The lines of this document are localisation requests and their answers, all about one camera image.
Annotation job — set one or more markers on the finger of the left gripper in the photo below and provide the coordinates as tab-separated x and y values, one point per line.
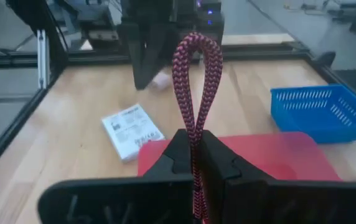
140	62
162	53

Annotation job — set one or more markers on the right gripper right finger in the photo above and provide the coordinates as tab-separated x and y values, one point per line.
259	202

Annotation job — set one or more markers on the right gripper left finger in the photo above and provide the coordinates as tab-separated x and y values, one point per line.
119	199

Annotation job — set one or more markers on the pale pink charger cube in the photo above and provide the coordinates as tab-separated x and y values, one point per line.
162	80

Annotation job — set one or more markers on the white printed cardboard box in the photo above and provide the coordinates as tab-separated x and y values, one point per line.
131	130

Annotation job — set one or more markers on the pink translucent plastic bin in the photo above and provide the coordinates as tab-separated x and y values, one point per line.
274	155

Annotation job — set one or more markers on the blue plastic basket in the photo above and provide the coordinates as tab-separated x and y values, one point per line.
321	124

